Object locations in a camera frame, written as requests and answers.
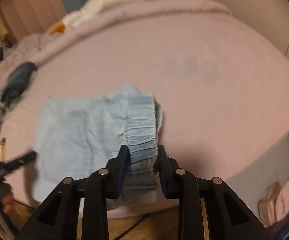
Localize light blue strawberry pants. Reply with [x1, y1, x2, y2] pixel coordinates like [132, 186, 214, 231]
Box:
[32, 85, 163, 210]

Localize folded light green garment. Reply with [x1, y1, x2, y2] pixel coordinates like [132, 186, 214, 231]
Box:
[8, 71, 37, 111]

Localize folded dark denim jeans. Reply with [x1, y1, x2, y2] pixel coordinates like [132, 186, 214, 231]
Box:
[1, 61, 37, 107]

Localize pink bed sheet mattress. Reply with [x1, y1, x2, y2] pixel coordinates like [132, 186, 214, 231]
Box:
[1, 13, 289, 181]

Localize pink quilted duvet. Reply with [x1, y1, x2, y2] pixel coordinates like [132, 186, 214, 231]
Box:
[0, 0, 232, 88]

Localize pink curtain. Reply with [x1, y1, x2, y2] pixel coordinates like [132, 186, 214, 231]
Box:
[0, 0, 67, 43]

